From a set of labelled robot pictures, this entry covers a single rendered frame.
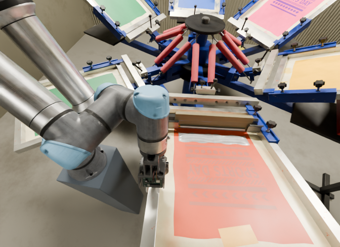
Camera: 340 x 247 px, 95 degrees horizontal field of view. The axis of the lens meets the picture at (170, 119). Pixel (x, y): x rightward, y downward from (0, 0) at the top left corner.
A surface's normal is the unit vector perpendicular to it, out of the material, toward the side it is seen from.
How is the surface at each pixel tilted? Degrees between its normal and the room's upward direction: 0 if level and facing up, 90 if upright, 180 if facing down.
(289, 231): 20
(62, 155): 45
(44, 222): 0
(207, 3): 32
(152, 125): 70
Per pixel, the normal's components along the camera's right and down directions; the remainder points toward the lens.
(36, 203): 0.04, -0.58
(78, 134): 0.51, -0.23
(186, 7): 0.01, -0.06
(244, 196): 0.05, -0.82
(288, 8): -0.43, -0.30
